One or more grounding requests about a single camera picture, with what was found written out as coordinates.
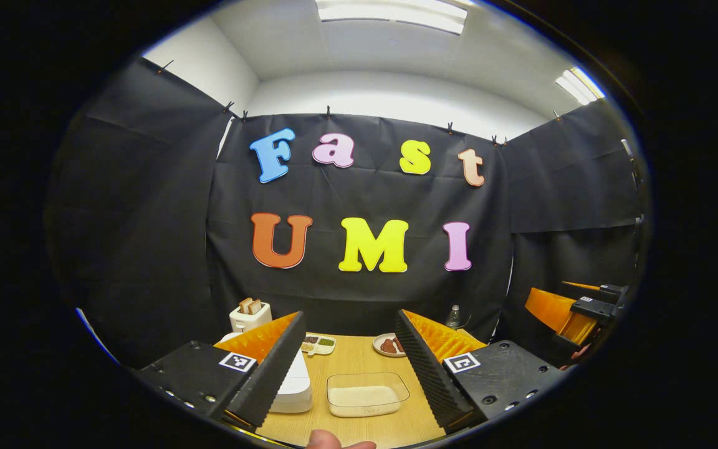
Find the white plate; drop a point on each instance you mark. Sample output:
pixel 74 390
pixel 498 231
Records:
pixel 378 349

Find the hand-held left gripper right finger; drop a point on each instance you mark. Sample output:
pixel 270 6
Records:
pixel 427 374

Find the brown meat piece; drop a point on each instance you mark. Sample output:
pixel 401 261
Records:
pixel 387 345
pixel 399 344

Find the white compartment tray of beans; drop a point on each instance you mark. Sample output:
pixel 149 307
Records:
pixel 318 345

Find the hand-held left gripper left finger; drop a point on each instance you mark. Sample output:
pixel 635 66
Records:
pixel 272 374

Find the long ceiling light panel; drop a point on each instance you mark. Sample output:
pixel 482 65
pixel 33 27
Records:
pixel 390 14

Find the toasted bread slice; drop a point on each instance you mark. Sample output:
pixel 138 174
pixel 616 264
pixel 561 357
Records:
pixel 245 305
pixel 255 306

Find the white toaster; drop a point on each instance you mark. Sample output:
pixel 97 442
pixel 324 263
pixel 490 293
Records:
pixel 248 321

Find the green glass bottle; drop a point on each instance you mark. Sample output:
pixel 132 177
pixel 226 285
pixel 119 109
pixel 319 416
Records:
pixel 452 318

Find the white rice cooker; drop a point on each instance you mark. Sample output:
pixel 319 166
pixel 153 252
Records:
pixel 295 390

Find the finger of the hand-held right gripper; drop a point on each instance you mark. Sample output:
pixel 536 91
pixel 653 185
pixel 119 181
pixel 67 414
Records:
pixel 552 308
pixel 613 293

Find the black backdrop cloth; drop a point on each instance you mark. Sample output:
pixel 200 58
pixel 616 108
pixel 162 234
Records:
pixel 147 218

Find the clear container of rice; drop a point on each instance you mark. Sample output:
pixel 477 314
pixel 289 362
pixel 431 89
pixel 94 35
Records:
pixel 365 396

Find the small ceiling light panel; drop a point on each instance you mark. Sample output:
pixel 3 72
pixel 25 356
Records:
pixel 580 86

